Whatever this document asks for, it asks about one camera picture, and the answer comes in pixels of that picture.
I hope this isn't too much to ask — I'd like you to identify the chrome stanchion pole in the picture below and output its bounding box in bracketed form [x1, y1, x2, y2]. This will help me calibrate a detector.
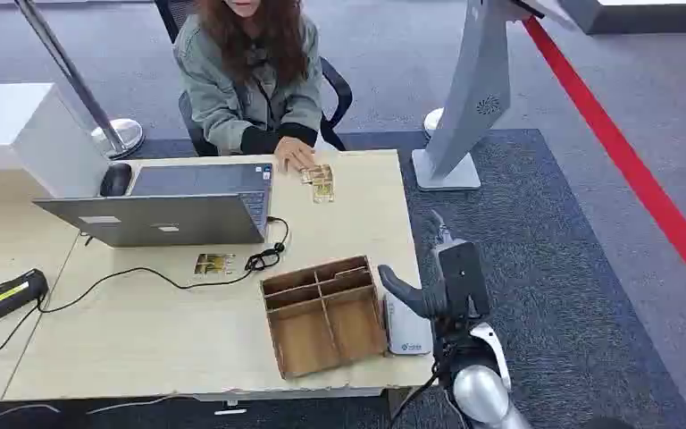
[14, 0, 146, 162]

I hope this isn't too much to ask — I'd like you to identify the black laptop power cable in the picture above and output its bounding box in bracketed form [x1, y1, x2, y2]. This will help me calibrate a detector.
[38, 215, 291, 315]

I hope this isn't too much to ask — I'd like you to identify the white floor cable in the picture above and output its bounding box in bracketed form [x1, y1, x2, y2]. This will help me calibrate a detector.
[0, 403, 62, 429]
[85, 392, 193, 416]

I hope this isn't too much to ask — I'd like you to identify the black office chair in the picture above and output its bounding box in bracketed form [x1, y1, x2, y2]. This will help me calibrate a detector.
[153, 0, 355, 158]

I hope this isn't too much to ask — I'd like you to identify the black computer mouse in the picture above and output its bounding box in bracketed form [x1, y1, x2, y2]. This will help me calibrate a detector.
[98, 163, 134, 198]

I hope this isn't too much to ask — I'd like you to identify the grey kiosk stand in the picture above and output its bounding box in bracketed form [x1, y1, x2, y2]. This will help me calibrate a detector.
[411, 0, 581, 192]

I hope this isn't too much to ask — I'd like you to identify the seated person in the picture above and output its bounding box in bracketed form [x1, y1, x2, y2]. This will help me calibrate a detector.
[172, 0, 324, 174]

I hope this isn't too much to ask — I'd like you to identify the white cabinet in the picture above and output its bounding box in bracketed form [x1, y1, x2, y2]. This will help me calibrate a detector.
[0, 82, 111, 200]

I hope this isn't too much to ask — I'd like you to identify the black adapter with yellow label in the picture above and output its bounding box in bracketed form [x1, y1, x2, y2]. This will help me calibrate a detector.
[0, 267, 50, 327]

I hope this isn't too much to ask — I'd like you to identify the grey open laptop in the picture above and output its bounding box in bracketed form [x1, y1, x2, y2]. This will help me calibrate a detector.
[32, 163, 274, 248]

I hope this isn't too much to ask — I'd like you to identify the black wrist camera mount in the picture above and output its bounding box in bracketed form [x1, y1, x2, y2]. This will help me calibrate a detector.
[437, 241, 492, 321]

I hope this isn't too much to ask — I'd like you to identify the white round stand base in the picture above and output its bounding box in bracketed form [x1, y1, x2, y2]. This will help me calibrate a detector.
[422, 106, 446, 141]

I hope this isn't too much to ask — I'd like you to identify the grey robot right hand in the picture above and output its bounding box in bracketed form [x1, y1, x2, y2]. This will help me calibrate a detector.
[377, 210, 468, 321]

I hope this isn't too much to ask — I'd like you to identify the dark blue rug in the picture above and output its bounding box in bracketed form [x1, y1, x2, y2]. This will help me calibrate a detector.
[130, 129, 686, 429]

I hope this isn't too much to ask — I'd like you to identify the small white desk bracket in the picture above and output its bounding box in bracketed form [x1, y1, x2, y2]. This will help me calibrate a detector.
[213, 400, 249, 417]

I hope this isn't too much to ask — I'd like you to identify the grey white counter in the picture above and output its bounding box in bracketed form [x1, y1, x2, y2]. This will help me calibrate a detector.
[557, 0, 686, 36]

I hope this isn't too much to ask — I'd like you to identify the red barrier belt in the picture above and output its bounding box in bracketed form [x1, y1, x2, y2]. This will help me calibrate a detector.
[520, 16, 686, 312]

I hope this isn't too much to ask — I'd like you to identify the white flat device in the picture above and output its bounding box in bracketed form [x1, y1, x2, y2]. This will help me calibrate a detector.
[382, 292, 435, 357]

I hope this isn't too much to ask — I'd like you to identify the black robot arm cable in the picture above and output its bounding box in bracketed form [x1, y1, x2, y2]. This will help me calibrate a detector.
[386, 361, 442, 429]

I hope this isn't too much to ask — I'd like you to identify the person's left hand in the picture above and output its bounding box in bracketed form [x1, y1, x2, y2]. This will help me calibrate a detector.
[274, 137, 318, 174]

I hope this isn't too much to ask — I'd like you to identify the wooden compartment box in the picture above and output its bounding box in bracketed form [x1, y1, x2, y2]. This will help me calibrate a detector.
[260, 255, 389, 380]

